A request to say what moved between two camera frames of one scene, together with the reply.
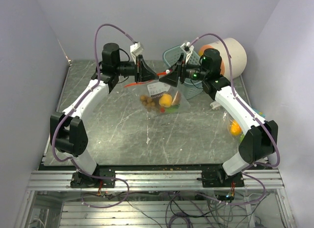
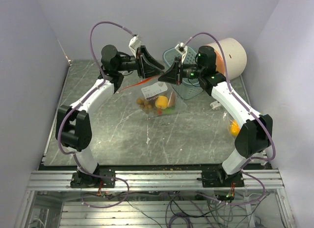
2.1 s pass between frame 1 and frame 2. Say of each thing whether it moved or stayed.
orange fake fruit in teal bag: stayed
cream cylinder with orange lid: stayed
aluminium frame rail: stayed
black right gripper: stayed
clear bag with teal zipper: stayed
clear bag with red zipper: moved
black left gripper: moved
